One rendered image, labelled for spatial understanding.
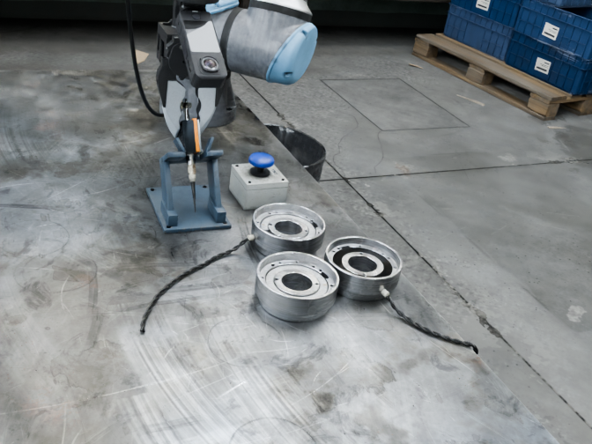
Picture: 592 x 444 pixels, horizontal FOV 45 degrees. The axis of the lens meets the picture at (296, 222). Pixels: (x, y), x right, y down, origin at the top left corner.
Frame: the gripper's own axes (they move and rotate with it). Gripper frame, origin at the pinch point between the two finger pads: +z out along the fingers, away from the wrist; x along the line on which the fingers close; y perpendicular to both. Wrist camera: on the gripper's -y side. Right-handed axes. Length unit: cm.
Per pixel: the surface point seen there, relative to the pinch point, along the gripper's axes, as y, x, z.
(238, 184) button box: -0.6, -8.5, 9.1
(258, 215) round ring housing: -10.8, -8.3, 8.7
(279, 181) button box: -3.6, -14.1, 7.4
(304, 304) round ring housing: -32.3, -6.7, 8.5
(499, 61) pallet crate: 269, -279, 78
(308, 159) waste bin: 100, -70, 57
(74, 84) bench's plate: 51, 10, 12
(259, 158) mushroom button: -1.0, -11.3, 4.4
